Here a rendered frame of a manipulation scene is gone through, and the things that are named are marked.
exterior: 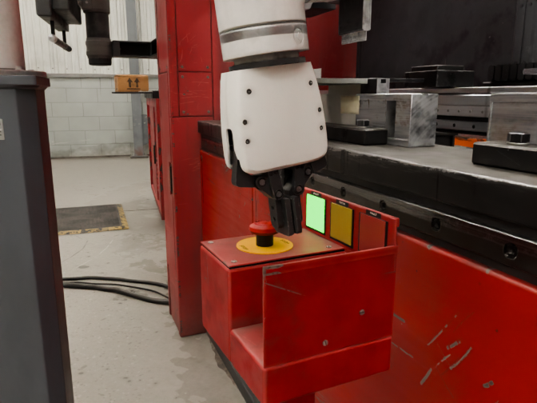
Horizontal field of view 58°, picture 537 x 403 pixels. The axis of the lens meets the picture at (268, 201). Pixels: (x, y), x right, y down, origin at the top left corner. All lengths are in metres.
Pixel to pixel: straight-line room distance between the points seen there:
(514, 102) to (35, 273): 0.85
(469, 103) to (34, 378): 1.07
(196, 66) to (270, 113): 1.42
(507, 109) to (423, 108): 0.21
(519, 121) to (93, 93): 7.70
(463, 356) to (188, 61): 1.46
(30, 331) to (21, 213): 0.23
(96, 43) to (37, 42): 5.92
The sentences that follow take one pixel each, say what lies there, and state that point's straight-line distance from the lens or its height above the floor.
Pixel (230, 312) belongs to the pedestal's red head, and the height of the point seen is 0.72.
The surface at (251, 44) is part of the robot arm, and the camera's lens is 0.45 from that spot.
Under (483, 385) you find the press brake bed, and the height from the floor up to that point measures 0.62.
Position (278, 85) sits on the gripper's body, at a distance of 0.47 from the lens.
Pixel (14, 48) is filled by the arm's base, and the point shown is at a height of 1.05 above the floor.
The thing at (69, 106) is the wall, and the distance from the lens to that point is 8.21.
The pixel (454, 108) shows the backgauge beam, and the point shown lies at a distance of 1.22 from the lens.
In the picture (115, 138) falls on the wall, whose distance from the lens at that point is 8.20.
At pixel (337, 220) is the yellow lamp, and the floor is 0.81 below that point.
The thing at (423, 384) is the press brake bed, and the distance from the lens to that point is 0.78.
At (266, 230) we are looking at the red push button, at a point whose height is 0.80.
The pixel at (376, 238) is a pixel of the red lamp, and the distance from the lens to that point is 0.55.
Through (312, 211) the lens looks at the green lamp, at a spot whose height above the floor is 0.81.
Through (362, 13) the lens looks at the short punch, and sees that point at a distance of 1.10.
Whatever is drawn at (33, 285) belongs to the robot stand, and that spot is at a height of 0.62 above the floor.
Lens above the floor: 0.97
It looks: 12 degrees down
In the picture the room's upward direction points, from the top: straight up
